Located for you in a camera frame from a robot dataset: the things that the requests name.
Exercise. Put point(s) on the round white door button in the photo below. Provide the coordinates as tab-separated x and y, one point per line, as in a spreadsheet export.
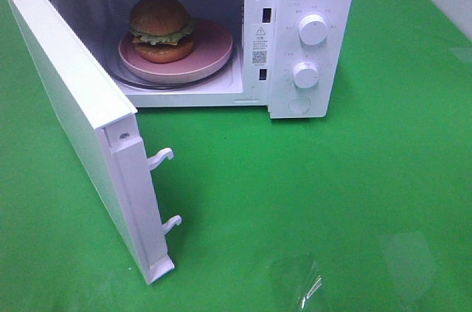
299	105

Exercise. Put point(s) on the pink round plate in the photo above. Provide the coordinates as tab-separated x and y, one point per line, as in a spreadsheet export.
212	48

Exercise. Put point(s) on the burger with lettuce and cheese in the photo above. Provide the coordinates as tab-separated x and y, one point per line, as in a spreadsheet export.
162	30

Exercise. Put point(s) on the white microwave door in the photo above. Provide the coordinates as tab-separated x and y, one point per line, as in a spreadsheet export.
100	122

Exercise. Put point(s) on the lower white microwave knob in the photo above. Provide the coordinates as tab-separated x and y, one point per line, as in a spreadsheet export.
305	75

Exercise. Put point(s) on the white microwave knob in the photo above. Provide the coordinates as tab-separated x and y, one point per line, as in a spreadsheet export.
305	75
313	29

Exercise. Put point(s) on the upper white microwave knob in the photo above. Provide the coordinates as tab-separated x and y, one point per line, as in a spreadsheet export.
313	29

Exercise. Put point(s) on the clear tape patch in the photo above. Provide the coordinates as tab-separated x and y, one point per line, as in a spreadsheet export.
297	284

